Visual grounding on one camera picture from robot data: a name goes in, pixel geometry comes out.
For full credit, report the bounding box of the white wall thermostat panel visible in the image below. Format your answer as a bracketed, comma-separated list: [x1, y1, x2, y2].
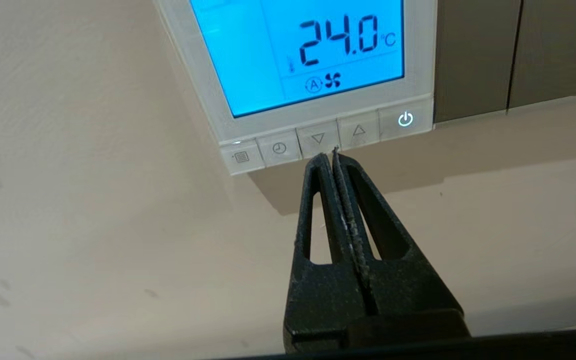
[153, 0, 439, 177]

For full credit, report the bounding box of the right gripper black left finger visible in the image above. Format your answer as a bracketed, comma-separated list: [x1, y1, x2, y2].
[284, 152, 371, 337]

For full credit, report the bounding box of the grey triple rocker switch panel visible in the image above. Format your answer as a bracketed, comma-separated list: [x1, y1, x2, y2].
[433, 0, 576, 124]

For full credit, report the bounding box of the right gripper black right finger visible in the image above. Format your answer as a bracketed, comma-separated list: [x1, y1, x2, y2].
[332, 146, 465, 322]

